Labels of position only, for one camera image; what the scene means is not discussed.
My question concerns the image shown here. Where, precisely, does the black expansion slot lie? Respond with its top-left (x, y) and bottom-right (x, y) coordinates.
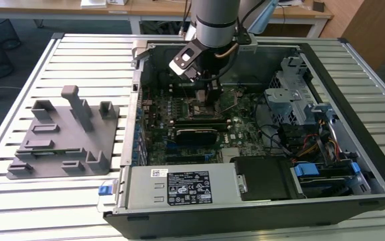
top-left (164, 155), bottom-right (205, 163)

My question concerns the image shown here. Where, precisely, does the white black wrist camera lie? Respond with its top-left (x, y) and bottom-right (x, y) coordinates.
top-left (168, 41), bottom-right (204, 83)

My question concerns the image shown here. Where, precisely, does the blue case latch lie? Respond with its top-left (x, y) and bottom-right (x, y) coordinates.
top-left (97, 184), bottom-right (113, 198)

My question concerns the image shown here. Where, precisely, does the plain white box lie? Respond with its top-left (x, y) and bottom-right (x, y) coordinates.
top-left (80, 0), bottom-right (108, 10)

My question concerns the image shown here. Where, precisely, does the flat red wire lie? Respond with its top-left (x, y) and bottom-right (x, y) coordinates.
top-left (305, 134), bottom-right (344, 158)

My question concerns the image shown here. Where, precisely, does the green RAM stick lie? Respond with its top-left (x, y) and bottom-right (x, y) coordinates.
top-left (31, 149), bottom-right (81, 155)

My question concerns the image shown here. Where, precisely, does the black PC case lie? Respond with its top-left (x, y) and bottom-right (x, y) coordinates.
top-left (96, 37), bottom-right (385, 240)

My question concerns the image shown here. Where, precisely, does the black camera cable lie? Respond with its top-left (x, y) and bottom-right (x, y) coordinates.
top-left (197, 37), bottom-right (246, 82)

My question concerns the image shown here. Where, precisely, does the silver power supply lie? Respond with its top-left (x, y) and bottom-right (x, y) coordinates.
top-left (115, 164), bottom-right (238, 211)

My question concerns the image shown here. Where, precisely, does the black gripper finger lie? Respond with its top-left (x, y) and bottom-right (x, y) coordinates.
top-left (208, 84), bottom-right (221, 106)

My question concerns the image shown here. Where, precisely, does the light wood desk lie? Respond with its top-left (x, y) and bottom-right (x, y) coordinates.
top-left (0, 0), bottom-right (143, 35)
top-left (131, 0), bottom-right (334, 38)

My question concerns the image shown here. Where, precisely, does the silver chipset heatsink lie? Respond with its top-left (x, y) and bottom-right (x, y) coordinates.
top-left (220, 147), bottom-right (242, 161)

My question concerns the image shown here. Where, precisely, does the hard disk in blue carrier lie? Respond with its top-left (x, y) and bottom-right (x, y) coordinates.
top-left (290, 162), bottom-right (372, 199)

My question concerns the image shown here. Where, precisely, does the brown wooden cabinet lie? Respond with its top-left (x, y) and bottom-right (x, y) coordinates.
top-left (318, 0), bottom-right (385, 72)

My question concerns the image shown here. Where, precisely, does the black graphics card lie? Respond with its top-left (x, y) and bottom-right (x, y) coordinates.
top-left (175, 128), bottom-right (218, 147)

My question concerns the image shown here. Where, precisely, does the green motherboard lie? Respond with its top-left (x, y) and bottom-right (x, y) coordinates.
top-left (140, 84), bottom-right (282, 166)

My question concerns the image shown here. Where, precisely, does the yellow wire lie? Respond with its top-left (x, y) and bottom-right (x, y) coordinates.
top-left (294, 140), bottom-right (338, 158)

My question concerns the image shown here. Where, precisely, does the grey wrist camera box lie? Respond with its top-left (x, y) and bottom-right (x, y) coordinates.
top-left (234, 35), bottom-right (258, 54)

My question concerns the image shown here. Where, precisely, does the CPU socket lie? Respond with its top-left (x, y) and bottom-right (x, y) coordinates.
top-left (185, 99), bottom-right (222, 119)

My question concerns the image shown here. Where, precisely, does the black plastic shroud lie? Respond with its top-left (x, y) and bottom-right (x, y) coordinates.
top-left (233, 155), bottom-right (306, 202)

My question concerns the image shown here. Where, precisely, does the silver metal drive cage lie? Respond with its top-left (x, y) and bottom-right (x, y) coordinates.
top-left (264, 56), bottom-right (317, 126)

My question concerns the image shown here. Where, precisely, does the grey parts rack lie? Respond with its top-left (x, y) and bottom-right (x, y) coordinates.
top-left (7, 85), bottom-right (121, 180)

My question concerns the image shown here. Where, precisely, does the silver metal support bar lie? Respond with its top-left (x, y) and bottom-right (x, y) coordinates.
top-left (310, 104), bottom-right (358, 168)

